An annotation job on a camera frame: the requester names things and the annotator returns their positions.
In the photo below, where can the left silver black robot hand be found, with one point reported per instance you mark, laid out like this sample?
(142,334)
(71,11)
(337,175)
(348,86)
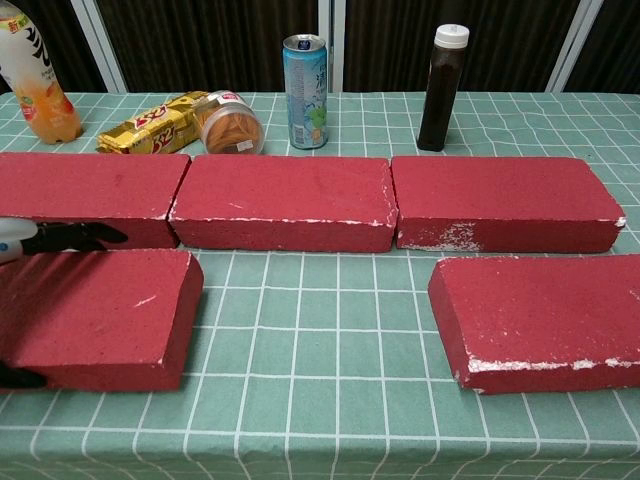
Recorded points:
(55,240)

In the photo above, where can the red foam brick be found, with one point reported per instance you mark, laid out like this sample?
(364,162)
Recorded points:
(540,310)
(500,190)
(75,185)
(280,190)
(100,310)

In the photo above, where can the orange juice plastic bottle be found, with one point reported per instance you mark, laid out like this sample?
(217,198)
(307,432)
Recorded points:
(45,110)

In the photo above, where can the gold biscuit packet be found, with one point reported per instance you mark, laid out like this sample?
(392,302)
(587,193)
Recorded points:
(145,132)

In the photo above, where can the clear plastic snack jar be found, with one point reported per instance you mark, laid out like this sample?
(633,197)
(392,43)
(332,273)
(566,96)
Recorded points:
(232,130)

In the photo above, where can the dark ribbed curtain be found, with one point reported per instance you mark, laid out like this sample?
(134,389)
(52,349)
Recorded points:
(200,40)

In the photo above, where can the blue drink can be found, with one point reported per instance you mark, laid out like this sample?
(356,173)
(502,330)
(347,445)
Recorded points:
(305,100)

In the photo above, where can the green checked tablecloth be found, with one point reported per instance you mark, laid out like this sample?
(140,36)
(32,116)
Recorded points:
(320,350)

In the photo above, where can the dark bottle white cap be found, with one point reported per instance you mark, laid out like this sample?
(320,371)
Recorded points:
(437,100)

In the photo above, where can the white metal frame post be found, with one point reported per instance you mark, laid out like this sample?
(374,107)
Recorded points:
(575,45)
(97,45)
(331,30)

